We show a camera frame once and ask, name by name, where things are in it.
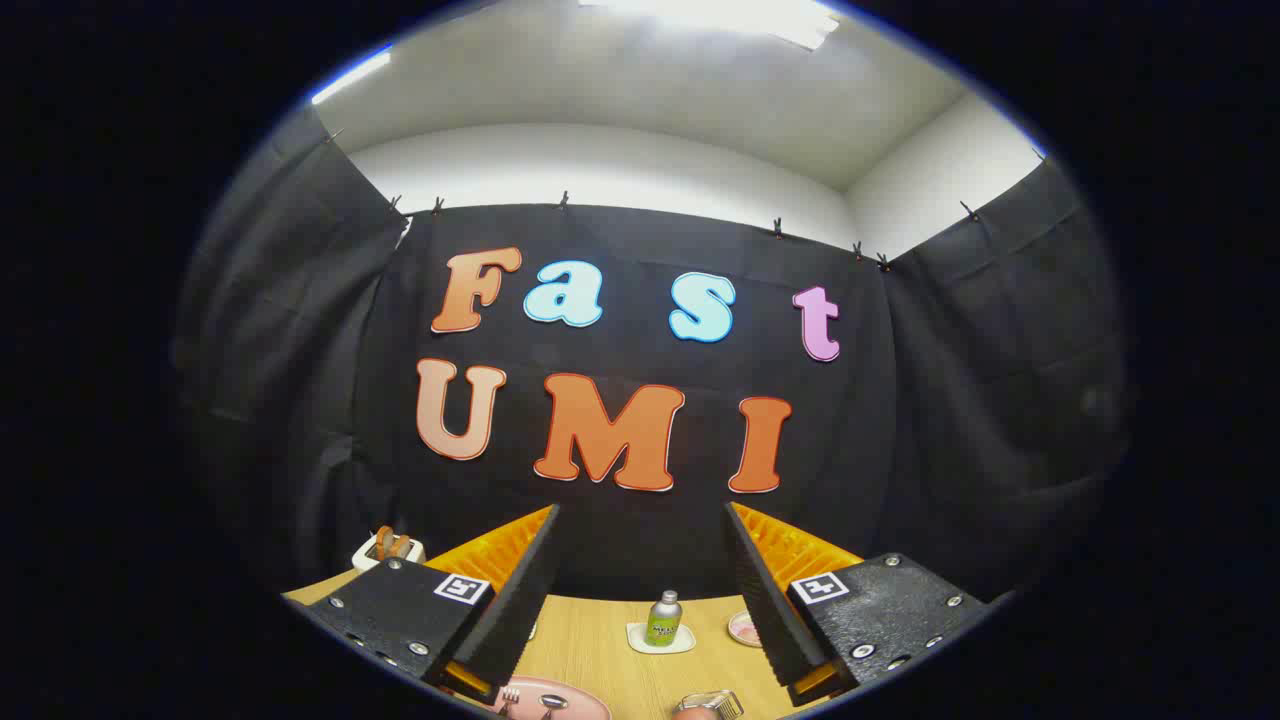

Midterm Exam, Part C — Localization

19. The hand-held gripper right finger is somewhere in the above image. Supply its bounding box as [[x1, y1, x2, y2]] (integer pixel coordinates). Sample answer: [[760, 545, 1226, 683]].
[[724, 501, 991, 708]]

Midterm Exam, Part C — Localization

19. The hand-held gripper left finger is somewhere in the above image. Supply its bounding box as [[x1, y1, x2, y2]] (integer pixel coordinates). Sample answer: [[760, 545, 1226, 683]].
[[305, 503, 561, 706]]

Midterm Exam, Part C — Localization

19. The green soda bottle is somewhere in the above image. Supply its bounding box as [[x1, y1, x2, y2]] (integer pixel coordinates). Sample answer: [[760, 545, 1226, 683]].
[[645, 590, 684, 647]]

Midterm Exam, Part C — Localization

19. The large pink plate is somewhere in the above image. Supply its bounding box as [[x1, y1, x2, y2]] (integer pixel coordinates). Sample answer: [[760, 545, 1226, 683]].
[[470, 676, 612, 720]]

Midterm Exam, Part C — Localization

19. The white square coaster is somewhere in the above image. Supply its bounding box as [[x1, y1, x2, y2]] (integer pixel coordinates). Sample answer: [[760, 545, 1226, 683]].
[[626, 622, 697, 656]]

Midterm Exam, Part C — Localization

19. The cream white toaster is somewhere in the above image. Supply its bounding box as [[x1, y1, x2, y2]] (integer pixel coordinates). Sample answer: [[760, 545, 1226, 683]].
[[352, 533, 427, 572]]

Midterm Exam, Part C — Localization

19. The row of black cloth clips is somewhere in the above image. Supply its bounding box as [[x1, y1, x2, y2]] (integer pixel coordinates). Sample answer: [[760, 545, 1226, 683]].
[[323, 126, 986, 273]]

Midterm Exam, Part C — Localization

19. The bright ceiling light panel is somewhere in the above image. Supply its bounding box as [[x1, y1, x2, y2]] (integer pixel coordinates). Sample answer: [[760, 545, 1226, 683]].
[[578, 0, 841, 52]]

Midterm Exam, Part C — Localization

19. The metal wire rack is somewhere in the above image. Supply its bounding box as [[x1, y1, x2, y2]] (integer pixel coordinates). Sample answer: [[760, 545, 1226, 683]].
[[675, 689, 746, 720]]

